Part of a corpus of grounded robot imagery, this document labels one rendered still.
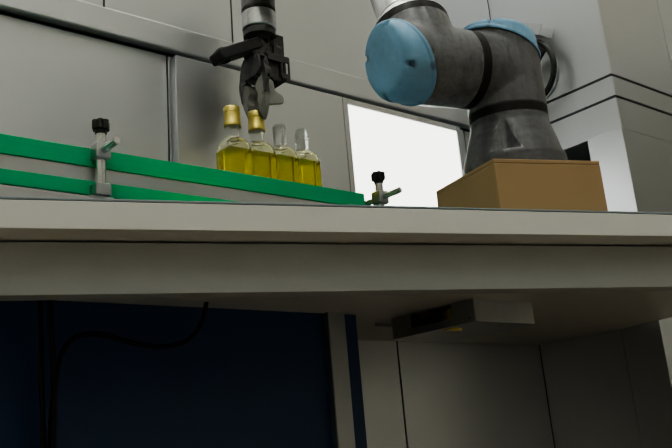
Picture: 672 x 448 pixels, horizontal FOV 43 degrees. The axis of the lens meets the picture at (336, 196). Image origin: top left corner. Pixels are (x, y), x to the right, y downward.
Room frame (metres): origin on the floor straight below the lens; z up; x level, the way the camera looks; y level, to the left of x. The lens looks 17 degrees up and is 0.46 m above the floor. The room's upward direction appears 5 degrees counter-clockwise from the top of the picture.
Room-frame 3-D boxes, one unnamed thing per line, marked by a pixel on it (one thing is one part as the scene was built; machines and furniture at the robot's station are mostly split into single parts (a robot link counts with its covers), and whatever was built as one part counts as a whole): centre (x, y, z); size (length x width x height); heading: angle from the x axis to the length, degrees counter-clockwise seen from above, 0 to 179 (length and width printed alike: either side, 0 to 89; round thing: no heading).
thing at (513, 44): (1.17, -0.26, 1.00); 0.13 x 0.12 x 0.14; 116
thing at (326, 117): (1.96, -0.01, 1.15); 0.90 x 0.03 x 0.34; 130
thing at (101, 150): (1.25, 0.35, 0.94); 0.07 x 0.04 x 0.13; 40
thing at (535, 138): (1.18, -0.27, 0.88); 0.15 x 0.15 x 0.10
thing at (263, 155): (1.64, 0.15, 0.99); 0.06 x 0.06 x 0.21; 41
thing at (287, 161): (1.68, 0.11, 0.99); 0.06 x 0.06 x 0.21; 41
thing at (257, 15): (1.66, 0.14, 1.37); 0.08 x 0.08 x 0.05
